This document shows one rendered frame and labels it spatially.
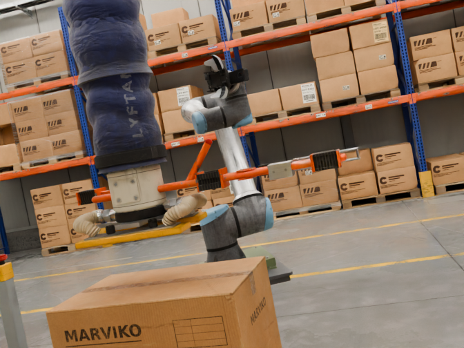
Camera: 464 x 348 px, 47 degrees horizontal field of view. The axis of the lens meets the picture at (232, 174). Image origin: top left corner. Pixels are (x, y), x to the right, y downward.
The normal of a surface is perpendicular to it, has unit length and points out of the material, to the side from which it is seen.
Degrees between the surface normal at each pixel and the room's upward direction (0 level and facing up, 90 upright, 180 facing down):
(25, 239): 90
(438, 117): 90
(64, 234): 89
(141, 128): 75
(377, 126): 90
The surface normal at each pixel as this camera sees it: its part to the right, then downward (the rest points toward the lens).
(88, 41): -0.29, 0.02
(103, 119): -0.40, -0.16
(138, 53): 0.85, 0.07
